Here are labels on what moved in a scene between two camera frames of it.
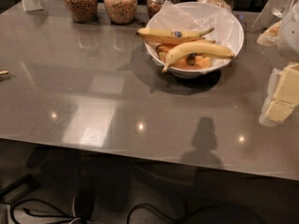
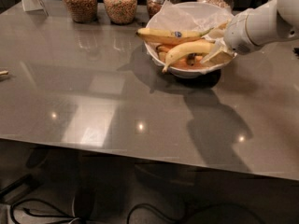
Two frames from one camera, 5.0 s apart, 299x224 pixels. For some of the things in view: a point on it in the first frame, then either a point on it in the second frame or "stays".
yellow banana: (201, 48) stays
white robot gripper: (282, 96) to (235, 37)
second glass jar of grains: (121, 4) stays
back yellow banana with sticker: (165, 36) stays
